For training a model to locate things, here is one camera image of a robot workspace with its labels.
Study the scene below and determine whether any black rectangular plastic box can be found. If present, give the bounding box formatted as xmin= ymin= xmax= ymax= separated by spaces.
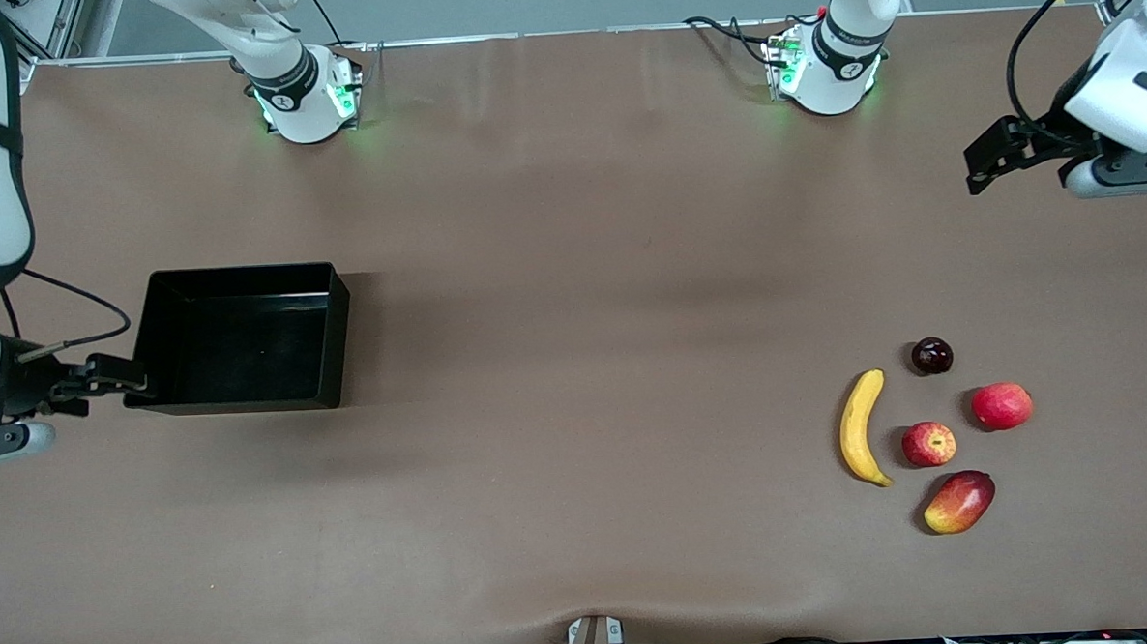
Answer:
xmin=117 ymin=261 xmax=357 ymax=420

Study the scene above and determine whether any yellow banana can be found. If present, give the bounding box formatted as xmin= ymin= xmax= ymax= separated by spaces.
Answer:
xmin=836 ymin=367 xmax=896 ymax=490

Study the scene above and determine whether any dark purple plum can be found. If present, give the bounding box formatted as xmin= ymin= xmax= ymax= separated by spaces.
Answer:
xmin=910 ymin=336 xmax=956 ymax=377

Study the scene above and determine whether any plain red apple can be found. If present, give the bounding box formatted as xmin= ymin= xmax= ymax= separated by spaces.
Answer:
xmin=970 ymin=380 xmax=1035 ymax=433

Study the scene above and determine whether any red apple with yellow patch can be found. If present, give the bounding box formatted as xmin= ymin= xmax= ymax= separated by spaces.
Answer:
xmin=900 ymin=420 xmax=958 ymax=469

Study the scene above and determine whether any red and yellow mango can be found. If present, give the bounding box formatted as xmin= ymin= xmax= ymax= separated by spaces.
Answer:
xmin=922 ymin=468 xmax=998 ymax=537

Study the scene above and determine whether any brown table cover mat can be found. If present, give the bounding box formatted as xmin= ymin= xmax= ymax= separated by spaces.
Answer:
xmin=0 ymin=5 xmax=1147 ymax=644

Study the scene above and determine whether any metal table edge clamp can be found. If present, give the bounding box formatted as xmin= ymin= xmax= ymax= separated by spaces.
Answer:
xmin=565 ymin=613 xmax=626 ymax=644

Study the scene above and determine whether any black left arm base cable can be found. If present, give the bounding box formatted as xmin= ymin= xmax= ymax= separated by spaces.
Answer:
xmin=684 ymin=12 xmax=779 ymax=72

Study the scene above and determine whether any black arm base cable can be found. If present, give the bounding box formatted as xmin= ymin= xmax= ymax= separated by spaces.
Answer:
xmin=303 ymin=0 xmax=369 ymax=59
xmin=684 ymin=12 xmax=779 ymax=72

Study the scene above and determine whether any aluminium frame profile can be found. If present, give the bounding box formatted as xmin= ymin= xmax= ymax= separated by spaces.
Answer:
xmin=0 ymin=0 xmax=90 ymax=94

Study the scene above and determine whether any black right arm base cable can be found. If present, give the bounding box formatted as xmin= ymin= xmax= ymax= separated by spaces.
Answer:
xmin=303 ymin=0 xmax=369 ymax=59

